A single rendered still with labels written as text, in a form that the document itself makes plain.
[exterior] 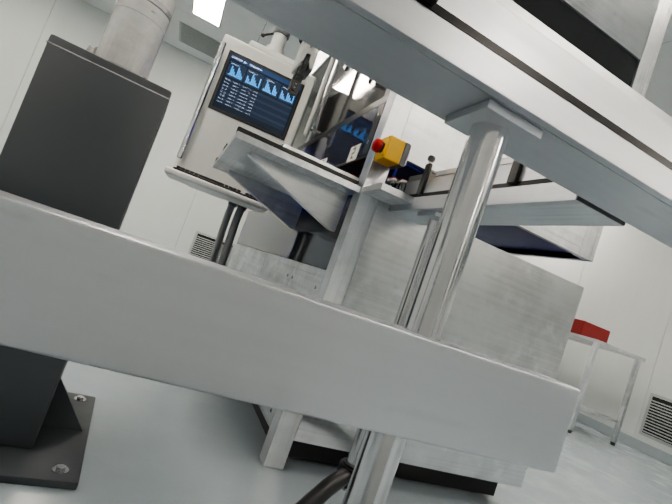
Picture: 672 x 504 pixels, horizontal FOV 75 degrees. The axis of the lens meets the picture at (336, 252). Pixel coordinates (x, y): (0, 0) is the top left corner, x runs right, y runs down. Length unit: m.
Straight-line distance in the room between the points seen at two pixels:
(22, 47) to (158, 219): 2.68
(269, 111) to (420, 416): 1.98
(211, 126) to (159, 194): 4.55
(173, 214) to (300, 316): 6.37
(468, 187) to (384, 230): 0.83
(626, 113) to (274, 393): 0.57
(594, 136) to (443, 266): 0.26
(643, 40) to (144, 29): 1.82
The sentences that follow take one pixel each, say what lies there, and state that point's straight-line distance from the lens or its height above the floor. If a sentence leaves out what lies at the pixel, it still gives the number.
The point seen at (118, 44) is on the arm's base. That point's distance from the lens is 1.22.
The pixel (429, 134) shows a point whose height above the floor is 1.12.
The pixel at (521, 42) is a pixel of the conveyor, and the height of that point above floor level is 0.91.
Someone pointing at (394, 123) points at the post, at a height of 1.10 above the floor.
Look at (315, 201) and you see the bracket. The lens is 1.41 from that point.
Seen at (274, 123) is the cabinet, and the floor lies 1.23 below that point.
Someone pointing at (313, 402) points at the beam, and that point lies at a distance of 0.50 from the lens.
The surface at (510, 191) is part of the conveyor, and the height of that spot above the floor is 0.87.
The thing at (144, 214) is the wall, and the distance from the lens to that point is 6.81.
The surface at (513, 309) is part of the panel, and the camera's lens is 1.71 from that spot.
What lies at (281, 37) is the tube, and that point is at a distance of 2.57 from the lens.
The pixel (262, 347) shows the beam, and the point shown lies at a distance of 0.46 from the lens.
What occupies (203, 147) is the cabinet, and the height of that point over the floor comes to 0.98.
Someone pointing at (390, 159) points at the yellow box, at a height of 0.96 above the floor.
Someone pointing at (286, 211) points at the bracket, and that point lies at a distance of 1.90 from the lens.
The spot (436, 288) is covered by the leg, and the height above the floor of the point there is 0.61.
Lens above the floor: 0.57
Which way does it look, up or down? 4 degrees up
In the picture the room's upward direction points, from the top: 20 degrees clockwise
